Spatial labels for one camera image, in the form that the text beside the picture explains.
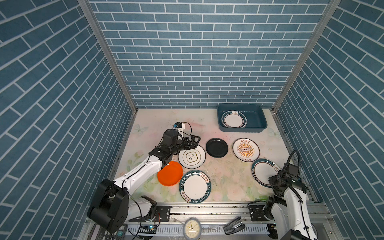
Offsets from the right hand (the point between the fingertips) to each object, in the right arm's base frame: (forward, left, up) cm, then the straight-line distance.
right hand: (271, 180), depth 84 cm
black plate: (+18, +31, +2) cm, 36 cm away
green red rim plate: (+9, +1, -5) cm, 10 cm away
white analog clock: (-26, +42, +4) cm, 50 cm away
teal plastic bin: (+45, +1, 0) cm, 45 cm away
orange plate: (-1, +58, +1) cm, 58 cm away
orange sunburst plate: (+19, +12, 0) cm, 23 cm away
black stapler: (-23, +23, +2) cm, 33 cm away
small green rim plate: (+44, +18, +2) cm, 48 cm away
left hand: (+13, +44, +18) cm, 50 cm away
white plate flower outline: (+10, +47, 0) cm, 48 cm away
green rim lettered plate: (-6, +43, -1) cm, 44 cm away
